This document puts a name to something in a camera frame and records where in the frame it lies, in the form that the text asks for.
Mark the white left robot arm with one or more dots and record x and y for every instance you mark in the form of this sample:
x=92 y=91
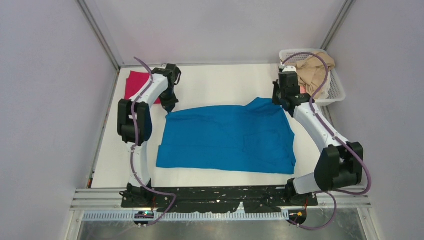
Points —
x=135 y=126

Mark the aluminium frame rail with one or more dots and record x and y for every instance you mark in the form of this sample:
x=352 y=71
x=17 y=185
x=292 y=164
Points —
x=86 y=11

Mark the white slotted cable duct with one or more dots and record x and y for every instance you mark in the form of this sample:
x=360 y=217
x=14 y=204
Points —
x=148 y=215

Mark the beige t shirt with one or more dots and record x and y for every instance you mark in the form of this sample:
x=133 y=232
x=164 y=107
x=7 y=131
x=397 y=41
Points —
x=311 y=71

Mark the pink garment in basket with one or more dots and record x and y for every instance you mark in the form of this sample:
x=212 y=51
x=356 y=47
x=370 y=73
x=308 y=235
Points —
x=303 y=90

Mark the folded red t shirt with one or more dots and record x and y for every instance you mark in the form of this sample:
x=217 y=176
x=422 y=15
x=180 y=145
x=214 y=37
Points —
x=134 y=83

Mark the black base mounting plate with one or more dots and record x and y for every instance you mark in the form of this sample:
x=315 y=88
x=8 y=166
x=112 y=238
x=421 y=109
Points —
x=216 y=200

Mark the white plastic laundry basket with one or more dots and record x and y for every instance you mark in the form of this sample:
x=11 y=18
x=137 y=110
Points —
x=336 y=93

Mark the white garment in basket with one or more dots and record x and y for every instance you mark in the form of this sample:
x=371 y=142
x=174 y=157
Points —
x=325 y=90

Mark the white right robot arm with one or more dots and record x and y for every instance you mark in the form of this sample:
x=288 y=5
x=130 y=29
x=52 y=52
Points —
x=340 y=161

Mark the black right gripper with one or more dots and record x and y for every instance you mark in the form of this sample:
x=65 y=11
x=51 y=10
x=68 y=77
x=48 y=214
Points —
x=275 y=100

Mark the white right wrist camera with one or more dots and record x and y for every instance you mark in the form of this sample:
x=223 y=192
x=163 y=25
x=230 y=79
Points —
x=287 y=68

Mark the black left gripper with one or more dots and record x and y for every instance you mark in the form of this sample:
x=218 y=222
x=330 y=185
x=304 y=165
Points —
x=169 y=105

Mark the blue t shirt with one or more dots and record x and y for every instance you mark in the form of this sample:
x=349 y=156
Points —
x=255 y=138

